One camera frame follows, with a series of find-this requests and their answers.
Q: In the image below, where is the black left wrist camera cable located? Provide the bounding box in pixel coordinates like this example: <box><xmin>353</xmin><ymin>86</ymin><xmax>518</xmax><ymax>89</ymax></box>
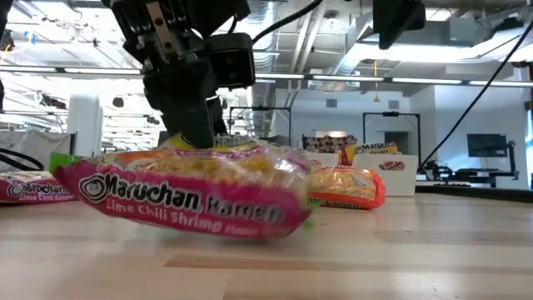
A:
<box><xmin>249</xmin><ymin>0</ymin><xmax>325</xmax><ymax>45</ymax></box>

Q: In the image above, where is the orange Maruchan ramen packet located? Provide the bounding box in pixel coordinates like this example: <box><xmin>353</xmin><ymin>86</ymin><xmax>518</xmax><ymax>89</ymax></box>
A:
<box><xmin>306</xmin><ymin>165</ymin><xmax>387</xmax><ymax>211</ymax></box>

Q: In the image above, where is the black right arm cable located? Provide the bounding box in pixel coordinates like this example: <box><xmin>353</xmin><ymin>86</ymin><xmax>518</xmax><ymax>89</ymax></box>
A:
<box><xmin>417</xmin><ymin>23</ymin><xmax>533</xmax><ymax>173</ymax></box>

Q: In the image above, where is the black computer monitor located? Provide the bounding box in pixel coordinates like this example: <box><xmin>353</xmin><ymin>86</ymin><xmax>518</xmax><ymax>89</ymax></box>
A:
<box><xmin>466</xmin><ymin>132</ymin><xmax>508</xmax><ymax>158</ymax></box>

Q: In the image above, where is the black monitor stand desk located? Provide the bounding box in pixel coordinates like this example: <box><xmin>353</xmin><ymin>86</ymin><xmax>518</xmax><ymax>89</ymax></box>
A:
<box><xmin>452</xmin><ymin>140</ymin><xmax>521</xmax><ymax>188</ymax></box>

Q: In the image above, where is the black metal stand frame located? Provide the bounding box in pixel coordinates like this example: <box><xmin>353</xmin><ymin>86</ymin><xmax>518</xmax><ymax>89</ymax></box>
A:
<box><xmin>228</xmin><ymin>106</ymin><xmax>292</xmax><ymax>147</ymax></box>
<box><xmin>362</xmin><ymin>111</ymin><xmax>421</xmax><ymax>156</ymax></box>

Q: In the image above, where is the white pillar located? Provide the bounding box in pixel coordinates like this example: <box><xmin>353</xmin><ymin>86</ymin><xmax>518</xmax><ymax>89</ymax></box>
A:
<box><xmin>67</xmin><ymin>78</ymin><xmax>104</xmax><ymax>168</ymax></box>

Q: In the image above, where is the grey fabric partition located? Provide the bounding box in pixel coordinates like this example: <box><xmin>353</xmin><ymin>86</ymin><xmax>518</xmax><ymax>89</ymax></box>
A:
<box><xmin>0</xmin><ymin>130</ymin><xmax>77</xmax><ymax>173</ymax></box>

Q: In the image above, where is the ceiling strip light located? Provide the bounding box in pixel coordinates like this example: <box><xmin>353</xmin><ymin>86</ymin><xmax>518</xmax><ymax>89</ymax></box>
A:
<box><xmin>469</xmin><ymin>80</ymin><xmax>533</xmax><ymax>88</ymax></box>
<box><xmin>311</xmin><ymin>75</ymin><xmax>385</xmax><ymax>83</ymax></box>
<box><xmin>0</xmin><ymin>65</ymin><xmax>57</xmax><ymax>73</ymax></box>
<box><xmin>391</xmin><ymin>77</ymin><xmax>462</xmax><ymax>85</ymax></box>
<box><xmin>64</xmin><ymin>67</ymin><xmax>142</xmax><ymax>75</ymax></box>
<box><xmin>255</xmin><ymin>72</ymin><xmax>305</xmax><ymax>80</ymax></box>

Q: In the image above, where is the silver spiral ceiling duct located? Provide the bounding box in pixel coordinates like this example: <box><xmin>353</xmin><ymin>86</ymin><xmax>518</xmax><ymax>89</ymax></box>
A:
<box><xmin>332</xmin><ymin>0</ymin><xmax>417</xmax><ymax>76</ymax></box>
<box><xmin>249</xmin><ymin>0</ymin><xmax>278</xmax><ymax>138</ymax></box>

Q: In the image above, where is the white plastic bin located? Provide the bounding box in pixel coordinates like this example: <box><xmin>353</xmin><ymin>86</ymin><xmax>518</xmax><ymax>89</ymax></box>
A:
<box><xmin>351</xmin><ymin>153</ymin><xmax>419</xmax><ymax>198</ymax></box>
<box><xmin>301</xmin><ymin>152</ymin><xmax>341</xmax><ymax>168</ymax></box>

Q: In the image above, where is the black ceiling camera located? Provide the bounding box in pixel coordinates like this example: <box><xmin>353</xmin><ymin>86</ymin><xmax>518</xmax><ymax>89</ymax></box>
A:
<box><xmin>0</xmin><ymin>28</ymin><xmax>16</xmax><ymax>53</ymax></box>

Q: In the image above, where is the dotted pattern box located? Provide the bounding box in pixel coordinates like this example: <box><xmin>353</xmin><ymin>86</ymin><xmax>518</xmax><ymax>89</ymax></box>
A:
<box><xmin>305</xmin><ymin>133</ymin><xmax>358</xmax><ymax>153</ymax></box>

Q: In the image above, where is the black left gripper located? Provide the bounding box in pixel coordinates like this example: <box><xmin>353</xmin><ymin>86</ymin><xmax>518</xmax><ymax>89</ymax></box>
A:
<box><xmin>102</xmin><ymin>0</ymin><xmax>217</xmax><ymax>150</ymax></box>

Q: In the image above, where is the black aluminium table frame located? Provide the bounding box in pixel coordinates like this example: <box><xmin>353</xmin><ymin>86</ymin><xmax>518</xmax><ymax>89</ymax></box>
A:
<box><xmin>415</xmin><ymin>184</ymin><xmax>533</xmax><ymax>204</ymax></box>

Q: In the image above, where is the pink green Maruchan ramen packet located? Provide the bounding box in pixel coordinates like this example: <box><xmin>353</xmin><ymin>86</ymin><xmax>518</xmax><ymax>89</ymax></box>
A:
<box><xmin>49</xmin><ymin>135</ymin><xmax>320</xmax><ymax>241</ymax></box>
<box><xmin>0</xmin><ymin>170</ymin><xmax>80</xmax><ymax>205</ymax></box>

